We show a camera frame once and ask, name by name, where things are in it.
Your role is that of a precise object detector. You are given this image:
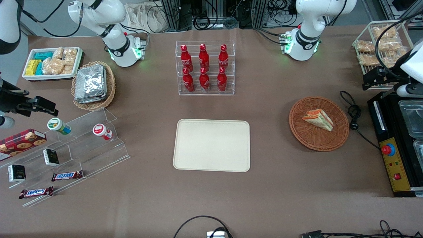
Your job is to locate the clear acrylic bottle rack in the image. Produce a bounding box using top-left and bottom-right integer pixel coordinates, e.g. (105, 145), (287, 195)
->
(175, 41), (236, 96)

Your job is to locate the black yellow sealing machine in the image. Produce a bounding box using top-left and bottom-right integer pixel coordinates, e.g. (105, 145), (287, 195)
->
(367, 89), (423, 198)

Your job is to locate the triangular sandwich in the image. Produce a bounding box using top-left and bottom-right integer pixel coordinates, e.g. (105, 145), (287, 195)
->
(302, 109), (334, 132)

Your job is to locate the red lid yogurt cup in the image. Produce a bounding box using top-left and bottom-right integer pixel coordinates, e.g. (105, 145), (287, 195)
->
(92, 123), (113, 140)

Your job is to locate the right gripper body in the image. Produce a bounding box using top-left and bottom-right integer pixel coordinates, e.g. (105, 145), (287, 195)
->
(0, 79), (26, 114)

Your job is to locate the bagged bread pack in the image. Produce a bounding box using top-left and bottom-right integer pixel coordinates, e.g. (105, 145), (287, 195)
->
(358, 54), (381, 66)
(356, 40), (376, 54)
(376, 39), (408, 57)
(371, 25), (398, 40)

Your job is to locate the large clear plastic container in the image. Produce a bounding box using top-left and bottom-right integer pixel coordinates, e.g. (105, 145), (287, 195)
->
(398, 99), (423, 139)

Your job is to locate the black power cable with plug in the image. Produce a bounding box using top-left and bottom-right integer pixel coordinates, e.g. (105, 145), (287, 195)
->
(339, 90), (381, 150)

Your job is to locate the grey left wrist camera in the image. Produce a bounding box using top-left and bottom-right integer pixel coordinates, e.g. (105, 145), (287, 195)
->
(396, 84), (423, 99)

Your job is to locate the aluminium frame post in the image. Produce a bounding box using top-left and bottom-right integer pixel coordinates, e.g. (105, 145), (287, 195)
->
(252, 0), (267, 29)
(162, 0), (181, 32)

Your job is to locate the clear acrylic stepped shelf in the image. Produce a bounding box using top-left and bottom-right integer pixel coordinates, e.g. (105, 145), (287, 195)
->
(0, 107), (131, 208)

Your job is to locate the silver foil container stack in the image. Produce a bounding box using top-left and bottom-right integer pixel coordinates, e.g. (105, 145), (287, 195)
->
(74, 64), (108, 104)

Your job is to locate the white rectangular snack tray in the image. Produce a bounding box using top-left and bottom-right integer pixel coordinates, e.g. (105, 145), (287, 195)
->
(21, 47), (83, 81)

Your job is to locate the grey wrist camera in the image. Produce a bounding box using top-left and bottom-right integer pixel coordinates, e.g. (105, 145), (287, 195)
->
(396, 84), (423, 99)
(0, 115), (16, 129)

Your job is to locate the red cola bottle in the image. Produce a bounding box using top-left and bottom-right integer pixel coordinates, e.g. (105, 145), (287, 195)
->
(218, 44), (230, 71)
(180, 44), (194, 72)
(199, 67), (211, 92)
(216, 67), (228, 92)
(182, 67), (195, 93)
(198, 43), (210, 71)

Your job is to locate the yellow snack pack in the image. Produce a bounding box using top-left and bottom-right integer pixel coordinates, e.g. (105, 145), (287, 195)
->
(25, 59), (42, 76)

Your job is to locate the cream plastic tray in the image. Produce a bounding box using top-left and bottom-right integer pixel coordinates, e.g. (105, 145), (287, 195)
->
(173, 118), (251, 173)

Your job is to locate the red emergency stop button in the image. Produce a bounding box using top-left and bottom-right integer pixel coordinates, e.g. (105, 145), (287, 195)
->
(381, 143), (396, 157)

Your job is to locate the light oval wicker basket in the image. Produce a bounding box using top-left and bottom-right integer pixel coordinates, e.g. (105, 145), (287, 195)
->
(71, 61), (116, 111)

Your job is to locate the red plaid cookie box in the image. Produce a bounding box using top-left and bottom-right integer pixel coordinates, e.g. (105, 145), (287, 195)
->
(0, 128), (47, 162)

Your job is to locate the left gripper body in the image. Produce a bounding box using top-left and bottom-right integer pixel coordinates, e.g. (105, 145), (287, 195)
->
(380, 67), (412, 87)

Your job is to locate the black looped cable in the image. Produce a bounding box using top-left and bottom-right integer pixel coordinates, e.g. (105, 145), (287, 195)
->
(173, 215), (234, 238)

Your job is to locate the white cloth bag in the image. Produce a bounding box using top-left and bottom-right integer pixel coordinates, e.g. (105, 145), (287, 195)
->
(124, 2), (168, 34)

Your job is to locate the brown snickers bar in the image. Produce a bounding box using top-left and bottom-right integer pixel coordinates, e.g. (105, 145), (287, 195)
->
(19, 186), (54, 200)
(51, 170), (84, 182)

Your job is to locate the white wire basket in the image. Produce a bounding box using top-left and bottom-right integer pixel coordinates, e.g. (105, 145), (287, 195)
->
(352, 20), (414, 91)

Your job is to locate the small clear plastic container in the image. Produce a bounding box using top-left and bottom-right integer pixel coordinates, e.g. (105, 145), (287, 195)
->
(413, 139), (423, 163)

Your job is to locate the brown round wicker basket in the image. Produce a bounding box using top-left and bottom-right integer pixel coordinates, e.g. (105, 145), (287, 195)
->
(288, 96), (350, 152)

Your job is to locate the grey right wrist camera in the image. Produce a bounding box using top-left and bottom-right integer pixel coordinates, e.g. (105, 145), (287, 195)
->
(0, 115), (16, 129)

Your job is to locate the small black white box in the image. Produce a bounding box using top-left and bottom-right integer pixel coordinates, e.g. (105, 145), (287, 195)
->
(43, 148), (60, 167)
(7, 164), (26, 183)

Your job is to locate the green lid yogurt cup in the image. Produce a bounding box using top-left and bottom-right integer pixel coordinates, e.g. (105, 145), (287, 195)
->
(47, 117), (72, 135)

